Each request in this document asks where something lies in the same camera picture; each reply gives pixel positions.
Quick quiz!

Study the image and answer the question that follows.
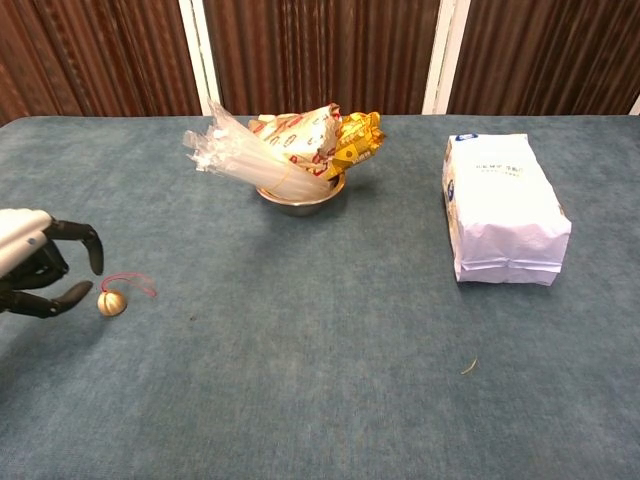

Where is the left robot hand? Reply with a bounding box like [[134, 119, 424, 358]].
[[0, 208, 105, 320]]

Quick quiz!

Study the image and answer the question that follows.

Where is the blue felt table mat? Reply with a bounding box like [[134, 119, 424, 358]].
[[0, 114, 640, 480]]

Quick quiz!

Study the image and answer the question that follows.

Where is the white and red snack wrapper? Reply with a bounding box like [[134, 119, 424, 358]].
[[248, 103, 344, 179]]

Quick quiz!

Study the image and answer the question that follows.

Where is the golden foil snack wrapper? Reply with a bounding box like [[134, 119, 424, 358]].
[[319, 110, 387, 182]]

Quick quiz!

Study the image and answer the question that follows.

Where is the brown corrugated partition panel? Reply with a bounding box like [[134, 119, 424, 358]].
[[447, 0, 640, 116], [202, 0, 442, 116], [0, 0, 202, 126]]

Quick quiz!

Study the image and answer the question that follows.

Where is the metal bowl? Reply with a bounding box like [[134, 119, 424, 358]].
[[255, 174, 347, 217]]

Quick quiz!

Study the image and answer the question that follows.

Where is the clear plastic wrapper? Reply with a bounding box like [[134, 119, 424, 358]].
[[182, 97, 331, 201]]

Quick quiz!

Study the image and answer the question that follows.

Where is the white paper bag package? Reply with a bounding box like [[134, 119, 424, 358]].
[[441, 132, 573, 287]]

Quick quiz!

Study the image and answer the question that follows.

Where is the golden bell with red string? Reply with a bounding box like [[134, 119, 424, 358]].
[[96, 272, 158, 318]]

